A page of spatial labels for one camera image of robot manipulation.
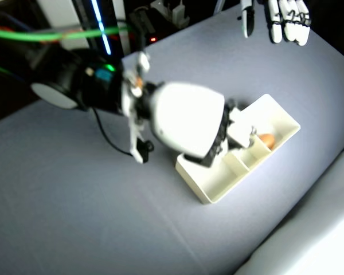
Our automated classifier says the grey table cloth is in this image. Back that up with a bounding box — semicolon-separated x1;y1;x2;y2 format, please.
0;2;344;275

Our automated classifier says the white compartment tray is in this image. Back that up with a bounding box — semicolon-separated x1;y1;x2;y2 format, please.
175;93;301;205

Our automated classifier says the thin black cable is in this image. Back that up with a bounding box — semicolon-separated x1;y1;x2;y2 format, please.
92;108;134;158

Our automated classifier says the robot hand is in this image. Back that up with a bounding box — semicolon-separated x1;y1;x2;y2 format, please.
151;82;259;169
240;0;312;46

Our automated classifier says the small orange object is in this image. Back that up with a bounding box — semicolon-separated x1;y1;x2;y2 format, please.
257;133;276;150

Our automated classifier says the blue light strip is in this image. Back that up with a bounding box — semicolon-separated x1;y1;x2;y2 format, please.
91;0;112;56

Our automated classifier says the green cable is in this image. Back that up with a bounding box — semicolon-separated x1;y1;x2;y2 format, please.
0;25;130;43

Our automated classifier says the bright white surface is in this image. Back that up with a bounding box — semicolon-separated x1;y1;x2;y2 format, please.
234;142;344;275

